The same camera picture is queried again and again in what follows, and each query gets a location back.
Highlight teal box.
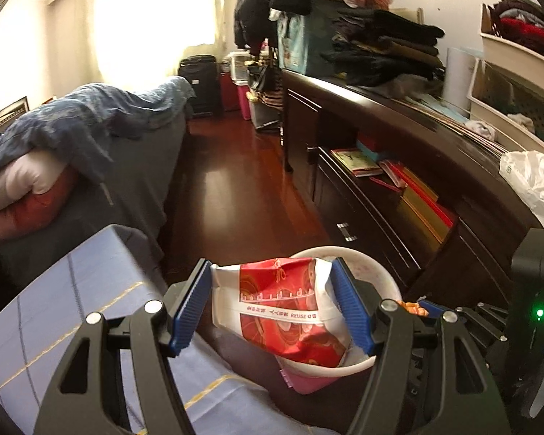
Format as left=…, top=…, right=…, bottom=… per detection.
left=356, top=138, right=391, bottom=157

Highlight black handbag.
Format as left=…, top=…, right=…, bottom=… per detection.
left=247, top=63, right=282, bottom=91

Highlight pink storage box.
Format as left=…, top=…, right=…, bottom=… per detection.
left=236, top=85, right=255, bottom=121

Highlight white plastic bowl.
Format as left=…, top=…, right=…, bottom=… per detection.
left=274, top=245, right=403, bottom=394

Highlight pink quilt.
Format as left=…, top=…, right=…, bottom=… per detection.
left=0, top=149, right=73, bottom=250

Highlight red quilt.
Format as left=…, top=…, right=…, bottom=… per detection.
left=0, top=167, right=80, bottom=241

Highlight flat red box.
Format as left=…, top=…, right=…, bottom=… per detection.
left=381, top=161, right=440, bottom=200

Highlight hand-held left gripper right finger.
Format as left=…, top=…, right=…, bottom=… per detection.
left=331, top=257, right=511, bottom=435

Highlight hanging dark clothes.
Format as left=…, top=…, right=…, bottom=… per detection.
left=233, top=0, right=327, bottom=46

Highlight teal bag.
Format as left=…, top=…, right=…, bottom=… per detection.
left=276, top=9, right=341, bottom=73

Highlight dark picture frame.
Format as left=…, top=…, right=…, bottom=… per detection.
left=0, top=96, right=30, bottom=139

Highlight red suitcase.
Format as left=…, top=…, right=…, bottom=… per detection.
left=219, top=72, right=242, bottom=112

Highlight stack of folded dark clothes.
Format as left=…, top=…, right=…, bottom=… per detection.
left=320, top=7, right=447, bottom=89

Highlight red and white plastic bag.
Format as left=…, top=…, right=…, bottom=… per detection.
left=210, top=256, right=377, bottom=370

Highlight bright curtained window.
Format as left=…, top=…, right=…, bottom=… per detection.
left=93, top=0, right=218, bottom=87

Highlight clear box with yellow lid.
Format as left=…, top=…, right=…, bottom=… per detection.
left=247, top=93, right=282, bottom=131

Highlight yellow green book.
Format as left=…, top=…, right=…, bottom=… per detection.
left=330, top=149, right=384, bottom=177

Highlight orange snack wrapper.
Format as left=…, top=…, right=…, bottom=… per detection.
left=399, top=300, right=429, bottom=317

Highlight white plastic basket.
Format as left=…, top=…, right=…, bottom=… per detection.
left=478, top=2, right=544, bottom=84
left=467, top=59, right=544, bottom=164

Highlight black suitcase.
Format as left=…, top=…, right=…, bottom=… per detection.
left=178, top=55, right=221, bottom=119

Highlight dark wooden dresser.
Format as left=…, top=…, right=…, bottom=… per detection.
left=281, top=69, right=544, bottom=327

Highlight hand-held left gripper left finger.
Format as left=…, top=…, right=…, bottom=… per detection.
left=33, top=258, right=212, bottom=435

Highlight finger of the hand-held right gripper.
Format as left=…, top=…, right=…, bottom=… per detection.
left=418, top=300, right=511, bottom=358

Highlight red folded clothes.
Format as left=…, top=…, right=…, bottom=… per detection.
left=494, top=0, right=544, bottom=48

